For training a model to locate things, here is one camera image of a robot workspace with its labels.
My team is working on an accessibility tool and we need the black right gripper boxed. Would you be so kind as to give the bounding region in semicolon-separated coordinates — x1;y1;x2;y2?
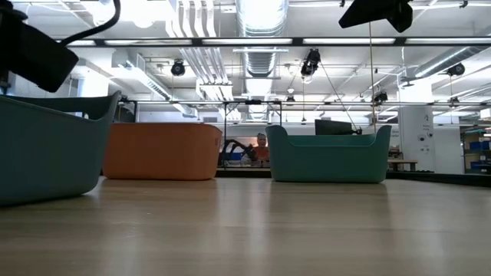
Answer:
338;0;414;34

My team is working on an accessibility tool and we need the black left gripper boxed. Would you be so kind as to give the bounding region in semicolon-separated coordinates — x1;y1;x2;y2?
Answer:
0;11;80;93

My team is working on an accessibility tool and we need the dark teal plastic bin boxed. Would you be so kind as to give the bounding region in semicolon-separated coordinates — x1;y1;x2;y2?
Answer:
0;90;122;208

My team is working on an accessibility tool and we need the black monitor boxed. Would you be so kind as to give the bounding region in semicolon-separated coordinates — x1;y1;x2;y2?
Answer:
315;119;363;136

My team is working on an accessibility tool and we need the white square column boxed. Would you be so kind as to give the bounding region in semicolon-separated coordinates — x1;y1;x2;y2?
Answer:
397;105;437;173

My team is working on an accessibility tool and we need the wooden bench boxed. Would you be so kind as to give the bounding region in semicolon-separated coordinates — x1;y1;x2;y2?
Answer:
387;158;419;173

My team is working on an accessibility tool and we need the green plastic bin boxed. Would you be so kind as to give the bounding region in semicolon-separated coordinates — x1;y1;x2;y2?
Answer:
265;124;394;184

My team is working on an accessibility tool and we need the orange plastic bin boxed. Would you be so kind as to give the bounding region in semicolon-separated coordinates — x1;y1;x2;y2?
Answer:
101;122;223;181

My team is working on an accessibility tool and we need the black beam with light strips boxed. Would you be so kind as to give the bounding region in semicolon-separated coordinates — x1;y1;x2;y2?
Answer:
67;36;491;48

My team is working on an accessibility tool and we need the metal storage shelf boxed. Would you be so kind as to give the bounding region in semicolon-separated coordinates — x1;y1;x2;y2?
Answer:
461;128;491;174

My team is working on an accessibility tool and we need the white pipe bundle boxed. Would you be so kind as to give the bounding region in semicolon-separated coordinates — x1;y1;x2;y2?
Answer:
164;0;235;101

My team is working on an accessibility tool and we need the person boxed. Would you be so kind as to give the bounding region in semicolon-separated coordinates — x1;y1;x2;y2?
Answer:
249;132;271;163

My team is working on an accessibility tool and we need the thin vertical cable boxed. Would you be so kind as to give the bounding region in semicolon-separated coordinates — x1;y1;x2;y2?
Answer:
367;21;376;134

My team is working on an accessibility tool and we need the black round camera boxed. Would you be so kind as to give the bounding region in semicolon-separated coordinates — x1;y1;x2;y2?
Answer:
372;89;389;105
170;58;186;77
300;48;322;78
447;62;466;77

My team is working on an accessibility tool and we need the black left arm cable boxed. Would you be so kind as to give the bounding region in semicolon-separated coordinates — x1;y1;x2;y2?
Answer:
60;0;122;46

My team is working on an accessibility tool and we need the black metal station frame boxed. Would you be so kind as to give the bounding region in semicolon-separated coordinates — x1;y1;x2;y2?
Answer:
118;98;491;170

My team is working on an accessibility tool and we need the black table frame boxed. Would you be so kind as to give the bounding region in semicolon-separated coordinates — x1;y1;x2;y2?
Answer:
214;167;491;188

